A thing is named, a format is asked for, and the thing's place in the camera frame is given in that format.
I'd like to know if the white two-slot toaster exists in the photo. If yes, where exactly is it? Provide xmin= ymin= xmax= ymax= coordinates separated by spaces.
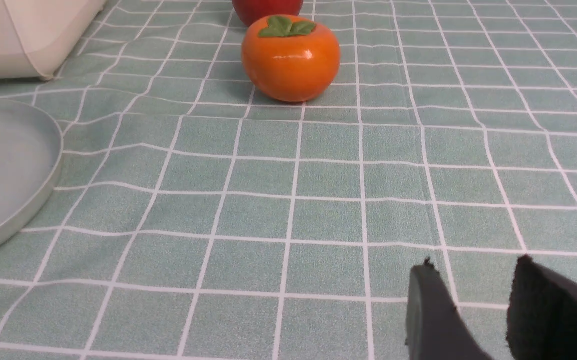
xmin=0 ymin=0 xmax=106 ymax=81

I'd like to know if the orange persimmon with green leaf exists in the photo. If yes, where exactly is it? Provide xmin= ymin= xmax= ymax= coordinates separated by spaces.
xmin=241 ymin=14 xmax=341 ymax=103

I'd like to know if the pale green round plate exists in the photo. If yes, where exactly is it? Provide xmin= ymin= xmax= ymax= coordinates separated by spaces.
xmin=0 ymin=99 xmax=64 ymax=246

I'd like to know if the red apple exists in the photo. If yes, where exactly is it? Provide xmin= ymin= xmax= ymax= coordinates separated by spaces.
xmin=231 ymin=0 xmax=304 ymax=27

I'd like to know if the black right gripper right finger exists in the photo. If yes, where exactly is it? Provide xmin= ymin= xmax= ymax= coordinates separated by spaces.
xmin=506 ymin=255 xmax=577 ymax=360

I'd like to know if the green checkered tablecloth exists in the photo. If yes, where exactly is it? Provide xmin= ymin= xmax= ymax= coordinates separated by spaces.
xmin=0 ymin=0 xmax=577 ymax=360

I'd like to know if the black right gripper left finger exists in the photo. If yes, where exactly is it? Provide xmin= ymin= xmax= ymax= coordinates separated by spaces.
xmin=405 ymin=258 xmax=491 ymax=360

